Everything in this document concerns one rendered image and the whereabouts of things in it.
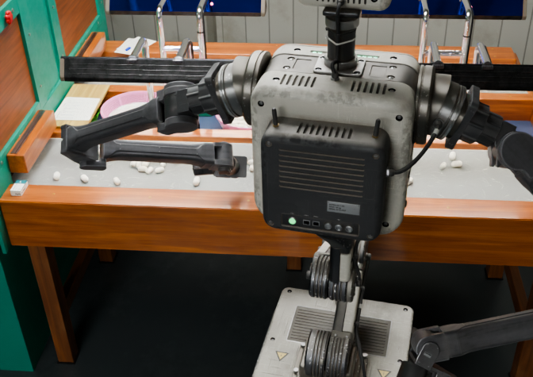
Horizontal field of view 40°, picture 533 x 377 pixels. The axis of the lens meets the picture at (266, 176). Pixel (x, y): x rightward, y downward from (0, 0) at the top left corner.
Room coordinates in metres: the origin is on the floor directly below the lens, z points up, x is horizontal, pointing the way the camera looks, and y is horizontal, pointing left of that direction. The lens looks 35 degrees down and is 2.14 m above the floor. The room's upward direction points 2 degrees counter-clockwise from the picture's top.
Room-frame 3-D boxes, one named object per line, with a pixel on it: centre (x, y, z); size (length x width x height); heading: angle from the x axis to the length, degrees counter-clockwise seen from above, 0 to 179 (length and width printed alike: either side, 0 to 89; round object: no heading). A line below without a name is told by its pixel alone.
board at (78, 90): (2.49, 0.71, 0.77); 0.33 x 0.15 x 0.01; 174
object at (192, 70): (2.17, 0.35, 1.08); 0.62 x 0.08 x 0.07; 84
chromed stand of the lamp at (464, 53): (2.55, -0.67, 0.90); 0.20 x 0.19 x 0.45; 84
